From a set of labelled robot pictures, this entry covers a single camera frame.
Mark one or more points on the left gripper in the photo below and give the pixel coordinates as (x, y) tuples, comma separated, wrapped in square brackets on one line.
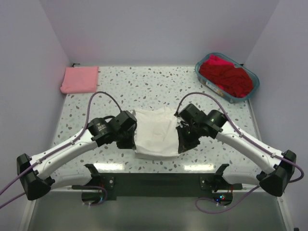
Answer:
[(131, 144)]

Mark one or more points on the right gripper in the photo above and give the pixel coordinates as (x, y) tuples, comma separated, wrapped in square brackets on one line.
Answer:
[(184, 144)]

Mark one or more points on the white t shirt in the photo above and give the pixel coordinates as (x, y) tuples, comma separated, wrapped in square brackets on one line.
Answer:
[(156, 136)]

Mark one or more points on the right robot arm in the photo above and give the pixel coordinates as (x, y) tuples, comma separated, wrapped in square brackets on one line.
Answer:
[(277, 167)]

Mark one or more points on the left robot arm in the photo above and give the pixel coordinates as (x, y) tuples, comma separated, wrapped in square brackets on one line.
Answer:
[(72, 149)]

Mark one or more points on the teal plastic basket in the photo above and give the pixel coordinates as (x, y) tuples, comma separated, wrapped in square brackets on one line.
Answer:
[(217, 89)]

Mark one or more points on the dark red t shirt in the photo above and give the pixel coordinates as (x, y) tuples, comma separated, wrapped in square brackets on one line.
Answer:
[(234, 81)]

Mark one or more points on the folded pink t shirt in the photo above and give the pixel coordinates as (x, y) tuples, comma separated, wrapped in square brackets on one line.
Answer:
[(80, 80)]

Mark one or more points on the bright pink t shirt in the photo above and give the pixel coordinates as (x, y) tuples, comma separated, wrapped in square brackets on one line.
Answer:
[(214, 60)]

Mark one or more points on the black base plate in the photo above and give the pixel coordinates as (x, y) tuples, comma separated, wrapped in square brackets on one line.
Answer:
[(110, 186)]

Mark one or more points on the aluminium frame rail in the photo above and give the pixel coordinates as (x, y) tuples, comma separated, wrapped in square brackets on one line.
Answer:
[(99, 186)]

